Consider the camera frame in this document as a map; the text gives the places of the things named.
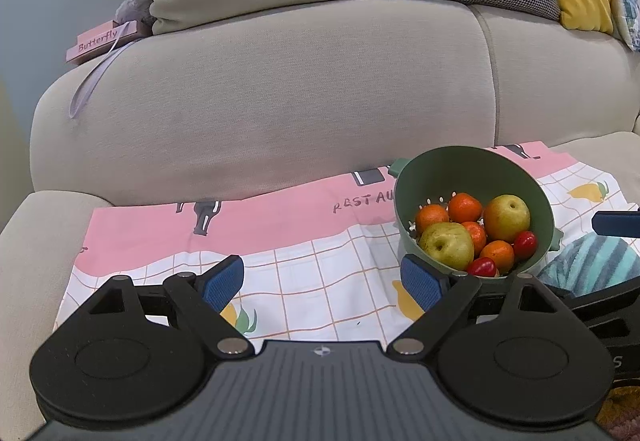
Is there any pink lettered box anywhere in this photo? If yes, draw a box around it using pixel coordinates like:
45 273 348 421
65 19 138 64

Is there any orange mandarin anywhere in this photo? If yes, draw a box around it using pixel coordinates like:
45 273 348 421
460 221 487 256
416 204 451 236
447 192 484 223
479 241 516 274

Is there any blue patterned cushion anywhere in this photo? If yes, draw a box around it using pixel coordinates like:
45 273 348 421
610 0 640 52

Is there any lilac ribbon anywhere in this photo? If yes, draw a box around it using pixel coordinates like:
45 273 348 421
69 38 132 119

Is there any yellow shaggy rug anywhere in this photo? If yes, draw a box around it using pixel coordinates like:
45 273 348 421
595 386 640 441

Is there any green plastic colander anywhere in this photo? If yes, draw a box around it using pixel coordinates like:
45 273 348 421
389 146 565 279

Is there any beige fabric sofa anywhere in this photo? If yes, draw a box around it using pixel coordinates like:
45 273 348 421
0 0 640 441

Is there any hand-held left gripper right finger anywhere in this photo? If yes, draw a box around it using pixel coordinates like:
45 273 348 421
386 255 566 362

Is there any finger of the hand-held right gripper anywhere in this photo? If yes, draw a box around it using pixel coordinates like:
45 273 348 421
591 208 640 239
542 283 640 324

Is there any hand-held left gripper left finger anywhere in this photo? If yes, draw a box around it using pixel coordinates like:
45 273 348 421
85 255 253 362

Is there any teal striped cloth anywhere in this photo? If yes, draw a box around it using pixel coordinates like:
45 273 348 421
537 233 640 299

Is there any pink and white printed cloth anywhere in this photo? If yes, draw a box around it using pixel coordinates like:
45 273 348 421
52 141 640 343

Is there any grey plush toy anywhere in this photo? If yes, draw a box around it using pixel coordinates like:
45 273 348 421
115 0 156 38

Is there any yellow-green pear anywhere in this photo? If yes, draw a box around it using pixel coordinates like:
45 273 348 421
419 222 475 272

